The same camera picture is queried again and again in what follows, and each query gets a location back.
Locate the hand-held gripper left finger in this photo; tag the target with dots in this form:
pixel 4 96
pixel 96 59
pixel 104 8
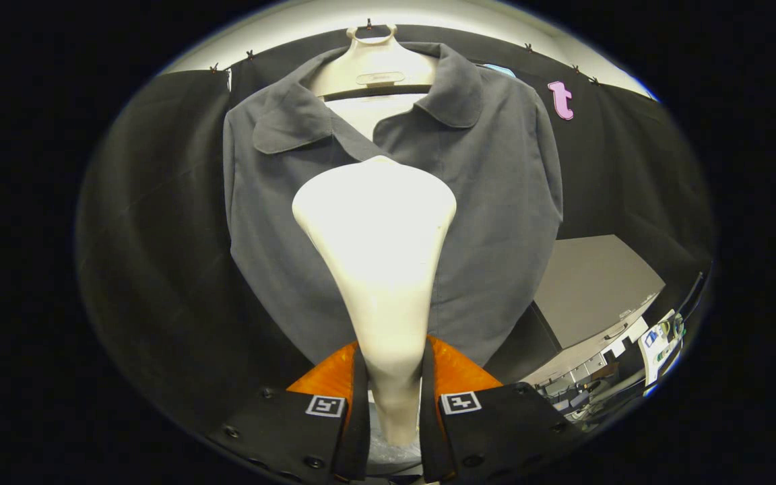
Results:
pixel 361 438

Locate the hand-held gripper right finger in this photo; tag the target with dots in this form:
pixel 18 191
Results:
pixel 428 438

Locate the white computer desk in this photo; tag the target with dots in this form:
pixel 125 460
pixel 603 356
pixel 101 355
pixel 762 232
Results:
pixel 651 347

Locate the grey collared shirt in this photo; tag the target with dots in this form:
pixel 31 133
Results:
pixel 496 202

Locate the cream mannequin hanger form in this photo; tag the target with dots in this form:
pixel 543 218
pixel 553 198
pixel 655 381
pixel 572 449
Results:
pixel 378 60

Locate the black backdrop cloth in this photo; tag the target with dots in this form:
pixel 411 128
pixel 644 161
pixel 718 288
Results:
pixel 145 236

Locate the white garment steamer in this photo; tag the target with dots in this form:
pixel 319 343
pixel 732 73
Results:
pixel 374 236

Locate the grey cabinet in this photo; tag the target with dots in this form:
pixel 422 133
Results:
pixel 590 283

